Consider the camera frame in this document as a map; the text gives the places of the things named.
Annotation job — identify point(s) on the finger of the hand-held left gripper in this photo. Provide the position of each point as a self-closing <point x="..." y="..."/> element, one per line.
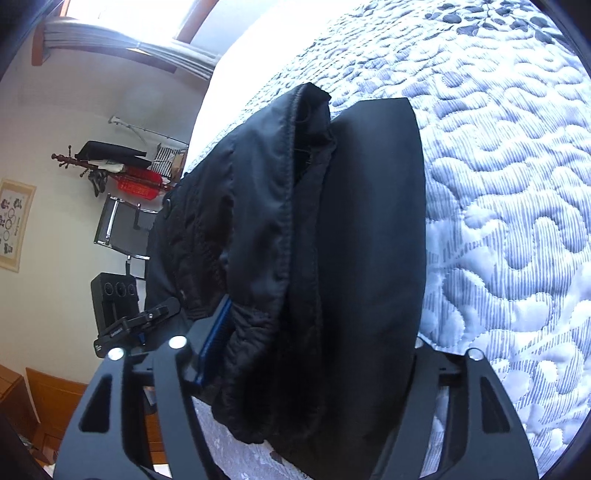
<point x="138" y="319"/>

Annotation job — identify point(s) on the quilted bed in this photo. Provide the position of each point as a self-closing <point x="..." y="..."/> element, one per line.
<point x="508" y="184"/>

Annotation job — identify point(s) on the wooden curtain pelmet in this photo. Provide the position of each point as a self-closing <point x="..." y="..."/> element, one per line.
<point x="40" y="44"/>

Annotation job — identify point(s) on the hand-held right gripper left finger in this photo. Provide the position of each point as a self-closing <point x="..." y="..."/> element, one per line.
<point x="214" y="337"/>

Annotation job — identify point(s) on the wooden frame window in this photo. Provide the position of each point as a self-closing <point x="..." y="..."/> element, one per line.
<point x="189" y="28"/>

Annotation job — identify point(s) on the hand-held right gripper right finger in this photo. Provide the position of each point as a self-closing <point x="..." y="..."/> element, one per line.
<point x="468" y="369"/>

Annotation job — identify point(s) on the framed wall picture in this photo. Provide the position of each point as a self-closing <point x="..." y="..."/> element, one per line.
<point x="14" y="221"/>

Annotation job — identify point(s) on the white drying rack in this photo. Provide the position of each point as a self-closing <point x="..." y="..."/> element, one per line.
<point x="138" y="131"/>

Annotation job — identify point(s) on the red plastic basket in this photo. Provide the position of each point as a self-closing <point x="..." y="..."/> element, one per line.
<point x="138" y="184"/>

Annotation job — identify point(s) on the grey curtain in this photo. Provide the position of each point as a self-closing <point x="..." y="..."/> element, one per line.
<point x="161" y="50"/>

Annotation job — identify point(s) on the striped cloth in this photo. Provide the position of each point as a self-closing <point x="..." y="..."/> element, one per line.
<point x="162" y="157"/>

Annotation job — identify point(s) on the wooden cabinet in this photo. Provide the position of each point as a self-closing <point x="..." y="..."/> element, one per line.
<point x="46" y="392"/>

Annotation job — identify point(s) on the black bag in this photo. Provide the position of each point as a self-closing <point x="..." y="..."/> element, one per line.
<point x="111" y="150"/>

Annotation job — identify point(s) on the wooden coat rack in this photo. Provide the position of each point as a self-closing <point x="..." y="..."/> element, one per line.
<point x="74" y="161"/>

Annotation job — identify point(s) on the black pants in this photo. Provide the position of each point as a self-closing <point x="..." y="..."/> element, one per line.
<point x="360" y="277"/>

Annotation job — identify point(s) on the black chrome chair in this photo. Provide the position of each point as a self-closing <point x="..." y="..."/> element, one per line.
<point x="122" y="226"/>

